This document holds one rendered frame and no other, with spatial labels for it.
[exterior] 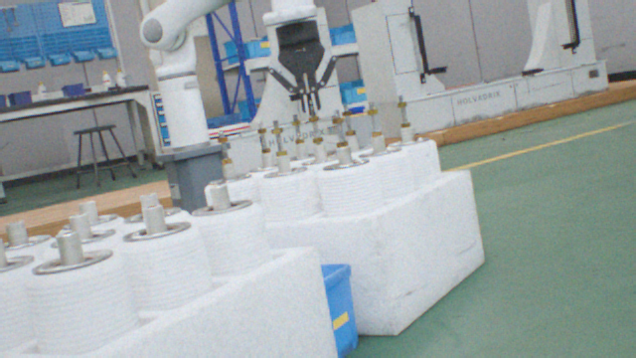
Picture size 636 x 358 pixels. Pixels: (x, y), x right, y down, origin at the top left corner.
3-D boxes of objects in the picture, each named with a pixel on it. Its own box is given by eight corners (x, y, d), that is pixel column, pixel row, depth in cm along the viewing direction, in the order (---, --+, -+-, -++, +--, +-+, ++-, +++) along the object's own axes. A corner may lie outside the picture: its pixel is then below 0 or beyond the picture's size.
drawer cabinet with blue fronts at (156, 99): (149, 168, 719) (134, 97, 711) (195, 159, 740) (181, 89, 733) (168, 168, 667) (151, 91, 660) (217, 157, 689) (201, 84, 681)
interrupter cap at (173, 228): (108, 247, 81) (106, 240, 81) (156, 230, 87) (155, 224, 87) (160, 243, 77) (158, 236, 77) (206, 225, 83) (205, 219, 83)
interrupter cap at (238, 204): (180, 221, 91) (179, 215, 91) (218, 207, 97) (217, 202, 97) (229, 216, 87) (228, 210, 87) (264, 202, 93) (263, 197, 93)
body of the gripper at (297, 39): (320, 17, 134) (330, 70, 135) (274, 27, 135) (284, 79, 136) (316, 14, 127) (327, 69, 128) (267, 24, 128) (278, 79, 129)
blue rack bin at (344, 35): (310, 54, 716) (306, 32, 714) (344, 48, 733) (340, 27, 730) (335, 46, 672) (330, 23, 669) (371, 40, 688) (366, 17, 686)
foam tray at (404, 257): (198, 333, 131) (177, 233, 129) (314, 268, 163) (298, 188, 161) (397, 336, 109) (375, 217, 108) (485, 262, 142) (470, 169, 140)
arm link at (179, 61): (159, 16, 183) (174, 86, 185) (135, 15, 175) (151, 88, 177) (190, 7, 179) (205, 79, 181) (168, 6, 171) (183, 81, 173)
